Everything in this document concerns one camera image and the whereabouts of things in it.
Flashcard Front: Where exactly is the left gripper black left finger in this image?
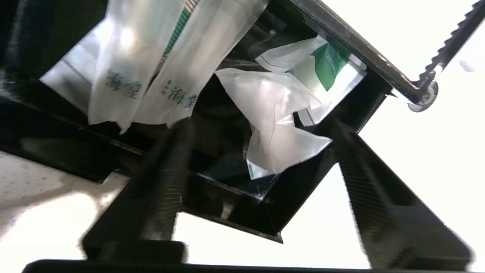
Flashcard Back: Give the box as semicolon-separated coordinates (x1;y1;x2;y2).
81;121;194;263

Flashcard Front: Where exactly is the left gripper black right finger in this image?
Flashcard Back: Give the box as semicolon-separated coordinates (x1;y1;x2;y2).
330;121;473;270

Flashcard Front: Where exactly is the black amenity tray box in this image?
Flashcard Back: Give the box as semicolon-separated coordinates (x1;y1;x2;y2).
292;0;485;113

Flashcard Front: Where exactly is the black glossy tray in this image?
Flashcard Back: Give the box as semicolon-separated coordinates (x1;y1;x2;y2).
0;0;393;244

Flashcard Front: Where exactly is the small green-label sachet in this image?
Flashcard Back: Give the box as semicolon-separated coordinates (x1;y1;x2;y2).
255;35;368;127

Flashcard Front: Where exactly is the clear plastic packet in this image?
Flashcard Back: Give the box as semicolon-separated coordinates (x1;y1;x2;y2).
214;68;334;180

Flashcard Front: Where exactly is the green-label comb packet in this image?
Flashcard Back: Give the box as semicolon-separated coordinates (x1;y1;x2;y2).
40;6;192;114

